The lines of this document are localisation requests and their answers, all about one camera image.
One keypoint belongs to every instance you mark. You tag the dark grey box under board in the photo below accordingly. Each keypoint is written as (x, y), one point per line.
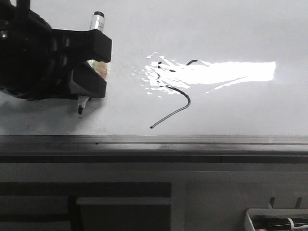
(125, 213)

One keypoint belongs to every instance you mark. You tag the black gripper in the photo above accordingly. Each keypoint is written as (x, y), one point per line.
(38, 62)

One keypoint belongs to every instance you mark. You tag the white marker tray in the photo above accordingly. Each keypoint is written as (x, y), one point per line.
(257, 213)

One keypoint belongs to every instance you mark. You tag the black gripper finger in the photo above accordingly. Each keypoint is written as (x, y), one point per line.
(96, 46)

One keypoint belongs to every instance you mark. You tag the white whiteboard marker with tape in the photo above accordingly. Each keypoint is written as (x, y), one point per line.
(97, 22)

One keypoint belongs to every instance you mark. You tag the black marker in tray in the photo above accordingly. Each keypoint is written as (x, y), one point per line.
(279, 224)

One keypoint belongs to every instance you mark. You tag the white whiteboard with aluminium frame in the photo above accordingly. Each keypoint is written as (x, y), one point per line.
(189, 80)

